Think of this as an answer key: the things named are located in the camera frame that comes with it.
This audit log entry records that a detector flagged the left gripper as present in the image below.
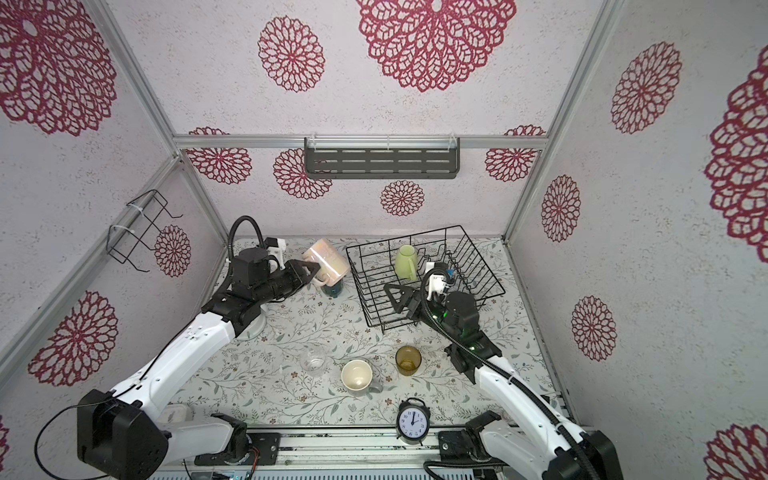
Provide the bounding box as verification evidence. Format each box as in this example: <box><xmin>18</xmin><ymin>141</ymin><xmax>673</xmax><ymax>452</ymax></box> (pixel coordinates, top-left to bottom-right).
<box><xmin>255</xmin><ymin>258</ymin><xmax>321</xmax><ymax>306</ymax></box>

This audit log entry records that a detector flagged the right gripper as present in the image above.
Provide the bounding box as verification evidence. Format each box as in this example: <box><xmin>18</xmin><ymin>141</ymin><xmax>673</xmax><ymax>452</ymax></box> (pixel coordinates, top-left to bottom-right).
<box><xmin>387</xmin><ymin>285</ymin><xmax>461</xmax><ymax>350</ymax></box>

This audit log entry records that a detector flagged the black wire dish rack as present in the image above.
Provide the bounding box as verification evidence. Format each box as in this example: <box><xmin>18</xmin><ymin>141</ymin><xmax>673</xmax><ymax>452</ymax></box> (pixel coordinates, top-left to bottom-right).
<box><xmin>345</xmin><ymin>225</ymin><xmax>505</xmax><ymax>332</ymax></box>

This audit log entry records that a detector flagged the pink iridescent mug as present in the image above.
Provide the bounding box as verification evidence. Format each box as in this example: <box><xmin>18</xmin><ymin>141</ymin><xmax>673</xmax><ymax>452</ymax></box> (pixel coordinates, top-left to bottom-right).
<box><xmin>302</xmin><ymin>239</ymin><xmax>351</xmax><ymax>288</ymax></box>

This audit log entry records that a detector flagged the dark green mug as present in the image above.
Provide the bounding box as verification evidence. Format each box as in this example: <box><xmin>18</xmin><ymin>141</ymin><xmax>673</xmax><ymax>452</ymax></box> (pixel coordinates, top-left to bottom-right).
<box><xmin>321</xmin><ymin>279</ymin><xmax>344</xmax><ymax>298</ymax></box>

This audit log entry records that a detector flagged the light green mug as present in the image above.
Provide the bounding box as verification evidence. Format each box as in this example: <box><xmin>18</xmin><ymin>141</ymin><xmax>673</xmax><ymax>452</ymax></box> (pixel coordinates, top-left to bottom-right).
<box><xmin>394</xmin><ymin>245</ymin><xmax>419</xmax><ymax>281</ymax></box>

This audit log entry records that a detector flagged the clear glass cup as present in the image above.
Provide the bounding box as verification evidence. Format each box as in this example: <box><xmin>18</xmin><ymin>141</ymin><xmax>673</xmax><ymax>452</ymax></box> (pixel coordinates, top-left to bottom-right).
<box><xmin>299</xmin><ymin>346</ymin><xmax>326</xmax><ymax>377</ymax></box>

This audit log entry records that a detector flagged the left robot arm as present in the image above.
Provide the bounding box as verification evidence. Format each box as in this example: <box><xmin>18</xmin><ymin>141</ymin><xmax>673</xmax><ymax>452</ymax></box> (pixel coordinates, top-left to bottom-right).
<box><xmin>76</xmin><ymin>247</ymin><xmax>321</xmax><ymax>479</ymax></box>

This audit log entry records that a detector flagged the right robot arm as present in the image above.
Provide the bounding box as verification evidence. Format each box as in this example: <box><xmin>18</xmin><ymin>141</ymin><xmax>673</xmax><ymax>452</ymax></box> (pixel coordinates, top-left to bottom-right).
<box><xmin>384</xmin><ymin>281</ymin><xmax>623</xmax><ymax>479</ymax></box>

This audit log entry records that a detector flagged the amber glass cup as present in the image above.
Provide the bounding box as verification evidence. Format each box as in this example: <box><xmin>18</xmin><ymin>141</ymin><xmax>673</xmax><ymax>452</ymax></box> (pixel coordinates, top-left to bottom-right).
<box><xmin>395</xmin><ymin>345</ymin><xmax>422</xmax><ymax>376</ymax></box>

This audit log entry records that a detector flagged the black alarm clock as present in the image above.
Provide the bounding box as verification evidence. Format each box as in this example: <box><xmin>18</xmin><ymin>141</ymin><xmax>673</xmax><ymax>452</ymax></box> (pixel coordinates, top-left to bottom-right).
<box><xmin>396</xmin><ymin>397</ymin><xmax>431</xmax><ymax>445</ymax></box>

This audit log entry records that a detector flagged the white square clock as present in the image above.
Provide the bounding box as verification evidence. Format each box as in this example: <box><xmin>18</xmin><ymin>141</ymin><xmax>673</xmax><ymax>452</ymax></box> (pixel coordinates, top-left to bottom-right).
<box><xmin>158</xmin><ymin>404</ymin><xmax>194</xmax><ymax>424</ymax></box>

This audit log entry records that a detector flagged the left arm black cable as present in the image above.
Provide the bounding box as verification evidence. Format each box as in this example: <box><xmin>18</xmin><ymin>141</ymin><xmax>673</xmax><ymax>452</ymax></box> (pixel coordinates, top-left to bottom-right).
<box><xmin>34</xmin><ymin>215</ymin><xmax>268</xmax><ymax>480</ymax></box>

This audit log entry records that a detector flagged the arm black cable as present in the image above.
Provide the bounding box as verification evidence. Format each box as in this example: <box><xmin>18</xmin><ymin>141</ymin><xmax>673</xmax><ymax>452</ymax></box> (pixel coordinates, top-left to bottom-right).
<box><xmin>419</xmin><ymin>269</ymin><xmax>595</xmax><ymax>480</ymax></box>
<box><xmin>34</xmin><ymin>215</ymin><xmax>268</xmax><ymax>480</ymax></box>

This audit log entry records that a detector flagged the cream grey-handled mug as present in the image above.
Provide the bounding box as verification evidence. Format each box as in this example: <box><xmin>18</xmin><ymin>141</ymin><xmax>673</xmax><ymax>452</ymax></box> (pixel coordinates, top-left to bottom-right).
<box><xmin>341</xmin><ymin>359</ymin><xmax>383</xmax><ymax>396</ymax></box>

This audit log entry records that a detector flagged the grey wall shelf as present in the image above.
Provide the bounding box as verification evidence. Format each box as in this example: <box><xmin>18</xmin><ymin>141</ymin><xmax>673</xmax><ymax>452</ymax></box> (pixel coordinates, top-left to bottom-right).
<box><xmin>303</xmin><ymin>137</ymin><xmax>461</xmax><ymax>180</ymax></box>

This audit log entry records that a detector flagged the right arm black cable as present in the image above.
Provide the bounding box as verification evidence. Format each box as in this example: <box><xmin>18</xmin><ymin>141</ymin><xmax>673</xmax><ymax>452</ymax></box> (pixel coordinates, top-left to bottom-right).
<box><xmin>419</xmin><ymin>269</ymin><xmax>595</xmax><ymax>480</ymax></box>

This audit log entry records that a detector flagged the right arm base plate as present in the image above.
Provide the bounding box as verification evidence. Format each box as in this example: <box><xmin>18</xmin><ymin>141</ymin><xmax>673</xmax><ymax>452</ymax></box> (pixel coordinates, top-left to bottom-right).
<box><xmin>438</xmin><ymin>427</ymin><xmax>505</xmax><ymax>466</ymax></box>

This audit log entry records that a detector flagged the black wire wall holder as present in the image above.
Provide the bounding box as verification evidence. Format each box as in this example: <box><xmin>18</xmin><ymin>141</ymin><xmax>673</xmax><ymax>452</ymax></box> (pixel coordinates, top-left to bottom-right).
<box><xmin>105</xmin><ymin>189</ymin><xmax>183</xmax><ymax>273</ymax></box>

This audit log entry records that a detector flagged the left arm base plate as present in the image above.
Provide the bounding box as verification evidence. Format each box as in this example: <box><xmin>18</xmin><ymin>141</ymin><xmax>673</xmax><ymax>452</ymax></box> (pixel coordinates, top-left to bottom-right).
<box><xmin>193</xmin><ymin>432</ymin><xmax>282</xmax><ymax>467</ymax></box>

